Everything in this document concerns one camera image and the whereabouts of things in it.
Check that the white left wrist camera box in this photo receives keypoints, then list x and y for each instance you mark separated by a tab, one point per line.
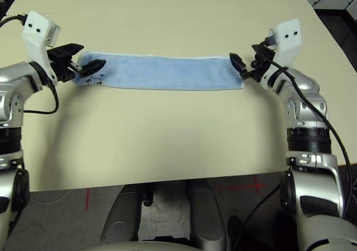
37	30

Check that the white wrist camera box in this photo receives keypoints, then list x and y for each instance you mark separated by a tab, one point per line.
37	30
288	39

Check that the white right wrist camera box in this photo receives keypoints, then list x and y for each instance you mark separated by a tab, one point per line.
288	39

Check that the black foam floor mat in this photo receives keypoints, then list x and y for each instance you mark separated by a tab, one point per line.
343	28

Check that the red tape line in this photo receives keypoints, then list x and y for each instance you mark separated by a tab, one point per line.
88	198

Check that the light blue towel white trim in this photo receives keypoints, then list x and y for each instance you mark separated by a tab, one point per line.
167	72

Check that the grey robot right leg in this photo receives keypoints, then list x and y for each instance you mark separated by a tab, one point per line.
206	214

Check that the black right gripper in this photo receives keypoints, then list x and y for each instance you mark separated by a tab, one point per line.
259	67

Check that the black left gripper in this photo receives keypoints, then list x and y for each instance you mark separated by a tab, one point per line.
60	64

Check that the grey robot torso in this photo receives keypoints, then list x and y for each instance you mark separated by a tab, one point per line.
145	245

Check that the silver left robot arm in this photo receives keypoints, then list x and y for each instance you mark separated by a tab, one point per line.
14	83

